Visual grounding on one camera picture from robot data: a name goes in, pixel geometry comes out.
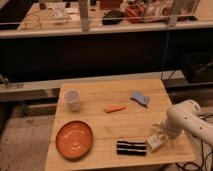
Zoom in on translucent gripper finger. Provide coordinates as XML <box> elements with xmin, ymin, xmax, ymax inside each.
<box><xmin>161</xmin><ymin>135</ymin><xmax>170</xmax><ymax>144</ymax></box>
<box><xmin>152</xmin><ymin>123</ymin><xmax>163</xmax><ymax>130</ymax></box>

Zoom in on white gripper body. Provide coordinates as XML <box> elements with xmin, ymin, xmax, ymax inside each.
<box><xmin>160</xmin><ymin>120</ymin><xmax>181</xmax><ymax>139</ymax></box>

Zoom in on small white bottle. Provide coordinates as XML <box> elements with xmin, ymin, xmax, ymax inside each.
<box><xmin>146</xmin><ymin>131</ymin><xmax>166</xmax><ymax>152</ymax></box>

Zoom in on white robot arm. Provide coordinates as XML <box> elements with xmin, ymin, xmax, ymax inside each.
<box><xmin>154</xmin><ymin>100</ymin><xmax>213</xmax><ymax>147</ymax></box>

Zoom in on black white striped cloth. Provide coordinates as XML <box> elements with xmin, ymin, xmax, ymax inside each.
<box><xmin>116</xmin><ymin>141</ymin><xmax>147</xmax><ymax>156</ymax></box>

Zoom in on orange toy carrot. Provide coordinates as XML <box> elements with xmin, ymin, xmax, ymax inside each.
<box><xmin>104</xmin><ymin>105</ymin><xmax>126</xmax><ymax>113</ymax></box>

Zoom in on black box at right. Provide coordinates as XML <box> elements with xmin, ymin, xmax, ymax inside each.
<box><xmin>181</xmin><ymin>52</ymin><xmax>213</xmax><ymax>83</ymax></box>

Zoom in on orange plate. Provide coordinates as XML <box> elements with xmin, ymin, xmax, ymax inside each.
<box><xmin>55</xmin><ymin>120</ymin><xmax>93</xmax><ymax>160</ymax></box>

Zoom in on translucent plastic cup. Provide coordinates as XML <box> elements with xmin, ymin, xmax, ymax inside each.
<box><xmin>64</xmin><ymin>90</ymin><xmax>80</xmax><ymax>112</ymax></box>

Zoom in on red tool on bench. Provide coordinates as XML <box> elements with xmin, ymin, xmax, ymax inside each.
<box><xmin>125</xmin><ymin>4</ymin><xmax>145</xmax><ymax>24</ymax></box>

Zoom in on black bag on bench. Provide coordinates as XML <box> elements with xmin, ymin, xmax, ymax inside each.
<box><xmin>102</xmin><ymin>10</ymin><xmax>124</xmax><ymax>25</ymax></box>

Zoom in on black cable on floor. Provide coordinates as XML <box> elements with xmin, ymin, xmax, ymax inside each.
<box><xmin>176</xmin><ymin>113</ymin><xmax>213</xmax><ymax>171</ymax></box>

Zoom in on grey metal post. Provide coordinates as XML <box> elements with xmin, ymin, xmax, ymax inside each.
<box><xmin>79</xmin><ymin>0</ymin><xmax>90</xmax><ymax>31</ymax></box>

